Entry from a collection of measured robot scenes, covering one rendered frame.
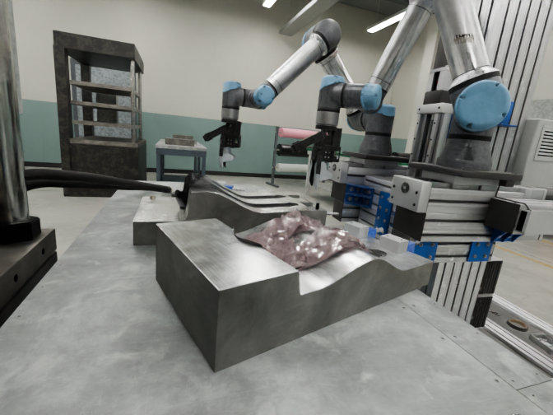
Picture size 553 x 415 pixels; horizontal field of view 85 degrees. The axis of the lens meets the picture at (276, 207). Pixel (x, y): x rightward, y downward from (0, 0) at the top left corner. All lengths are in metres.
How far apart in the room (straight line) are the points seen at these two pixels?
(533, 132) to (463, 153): 0.45
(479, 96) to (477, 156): 0.21
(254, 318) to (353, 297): 0.19
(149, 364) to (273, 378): 0.15
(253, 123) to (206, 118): 1.13
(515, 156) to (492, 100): 0.59
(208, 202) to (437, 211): 0.66
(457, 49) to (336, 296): 0.72
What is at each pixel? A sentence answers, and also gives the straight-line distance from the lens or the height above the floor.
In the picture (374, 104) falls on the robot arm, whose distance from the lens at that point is 0.99.
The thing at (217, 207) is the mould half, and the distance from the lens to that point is 0.76.
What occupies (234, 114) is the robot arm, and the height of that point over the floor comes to 1.15.
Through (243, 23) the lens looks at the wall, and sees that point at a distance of 7.84.
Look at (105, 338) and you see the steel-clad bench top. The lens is 0.49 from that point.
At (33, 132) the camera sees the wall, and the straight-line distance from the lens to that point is 7.81.
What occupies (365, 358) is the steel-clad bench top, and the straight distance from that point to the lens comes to 0.47.
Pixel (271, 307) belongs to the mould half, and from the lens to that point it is 0.41.
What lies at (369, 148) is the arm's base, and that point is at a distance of 1.44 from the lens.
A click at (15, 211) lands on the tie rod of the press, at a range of 0.91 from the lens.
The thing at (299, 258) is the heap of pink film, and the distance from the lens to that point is 0.50.
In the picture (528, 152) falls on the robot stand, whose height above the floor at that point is 1.11.
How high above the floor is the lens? 1.08
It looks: 14 degrees down
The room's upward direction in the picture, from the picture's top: 6 degrees clockwise
